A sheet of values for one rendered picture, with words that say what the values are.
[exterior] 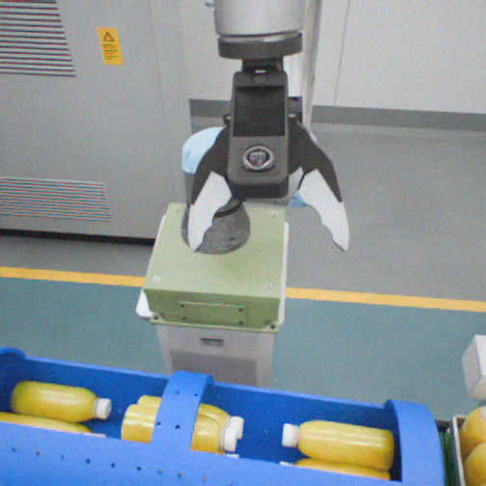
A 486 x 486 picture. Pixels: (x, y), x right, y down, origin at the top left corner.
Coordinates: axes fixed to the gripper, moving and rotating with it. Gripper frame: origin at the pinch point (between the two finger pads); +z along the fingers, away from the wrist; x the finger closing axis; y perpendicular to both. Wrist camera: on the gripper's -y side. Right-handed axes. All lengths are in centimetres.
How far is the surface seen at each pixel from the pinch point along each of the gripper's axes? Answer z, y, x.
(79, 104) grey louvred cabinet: 23, 165, 88
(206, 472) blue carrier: 45.9, 10.4, 12.2
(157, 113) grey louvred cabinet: 28, 166, 56
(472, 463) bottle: 64, 29, -36
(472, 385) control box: 58, 44, -39
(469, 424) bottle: 61, 35, -37
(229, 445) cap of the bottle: 49, 18, 10
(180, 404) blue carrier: 40.5, 19.5, 17.6
